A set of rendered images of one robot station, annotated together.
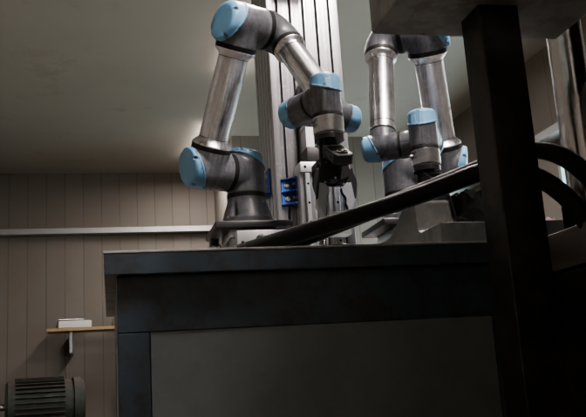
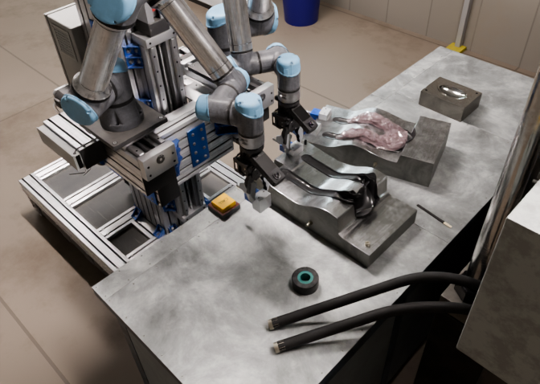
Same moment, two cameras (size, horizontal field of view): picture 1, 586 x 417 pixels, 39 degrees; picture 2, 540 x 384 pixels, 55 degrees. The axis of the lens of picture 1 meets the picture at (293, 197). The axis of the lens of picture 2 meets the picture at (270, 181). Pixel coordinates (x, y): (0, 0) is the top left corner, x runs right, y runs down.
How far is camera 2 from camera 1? 1.80 m
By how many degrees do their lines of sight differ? 62
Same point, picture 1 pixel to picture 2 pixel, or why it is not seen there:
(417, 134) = (288, 83)
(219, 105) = (105, 68)
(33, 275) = not seen: outside the picture
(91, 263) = not seen: outside the picture
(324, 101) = (255, 128)
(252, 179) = (125, 91)
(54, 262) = not seen: outside the picture
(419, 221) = (339, 227)
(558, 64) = (495, 235)
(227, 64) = (112, 37)
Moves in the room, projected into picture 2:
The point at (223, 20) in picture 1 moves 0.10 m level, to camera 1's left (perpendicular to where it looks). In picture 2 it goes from (109, 5) to (69, 16)
